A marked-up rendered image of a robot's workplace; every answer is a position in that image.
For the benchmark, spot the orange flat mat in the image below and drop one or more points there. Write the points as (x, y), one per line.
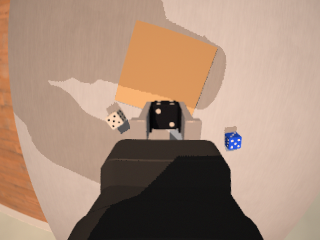
(162, 64)

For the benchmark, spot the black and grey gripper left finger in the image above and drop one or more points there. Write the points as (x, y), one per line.
(139, 127)

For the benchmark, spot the white die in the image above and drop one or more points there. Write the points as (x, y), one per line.
(115, 119)

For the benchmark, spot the blue die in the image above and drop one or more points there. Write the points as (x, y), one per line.
(232, 140)

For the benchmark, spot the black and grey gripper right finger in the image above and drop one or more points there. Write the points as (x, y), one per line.
(192, 126)

